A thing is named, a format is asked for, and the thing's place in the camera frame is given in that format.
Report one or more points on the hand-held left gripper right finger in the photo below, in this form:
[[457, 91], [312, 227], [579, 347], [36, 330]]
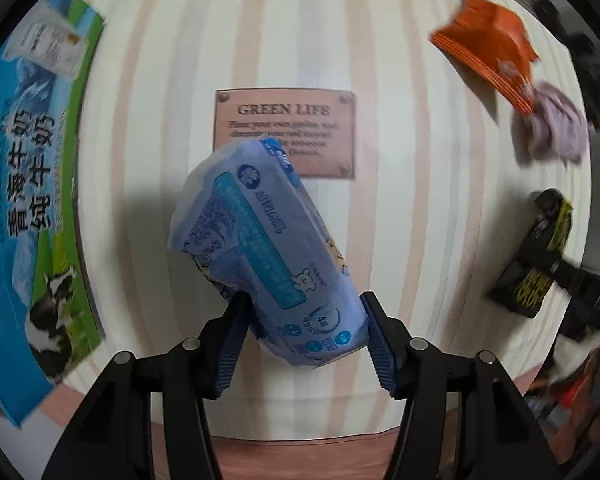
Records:
[[383, 360]]

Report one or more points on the blue green milk carton box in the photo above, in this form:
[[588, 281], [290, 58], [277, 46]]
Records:
[[25, 210]]

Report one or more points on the black yellow snack packet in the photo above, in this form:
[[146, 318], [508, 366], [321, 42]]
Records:
[[540, 250]]

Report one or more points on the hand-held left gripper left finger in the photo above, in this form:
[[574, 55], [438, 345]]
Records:
[[229, 356]]

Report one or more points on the orange snack packet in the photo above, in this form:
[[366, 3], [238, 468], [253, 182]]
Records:
[[490, 45]]

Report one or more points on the blue tissue pack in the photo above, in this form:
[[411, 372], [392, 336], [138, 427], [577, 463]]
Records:
[[270, 240]]

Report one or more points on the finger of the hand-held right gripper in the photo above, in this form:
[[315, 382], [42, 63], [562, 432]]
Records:
[[575, 275]]

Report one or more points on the striped tablecloth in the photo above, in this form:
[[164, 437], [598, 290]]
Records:
[[405, 210]]

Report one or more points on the purple cloth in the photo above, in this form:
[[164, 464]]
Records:
[[555, 125]]

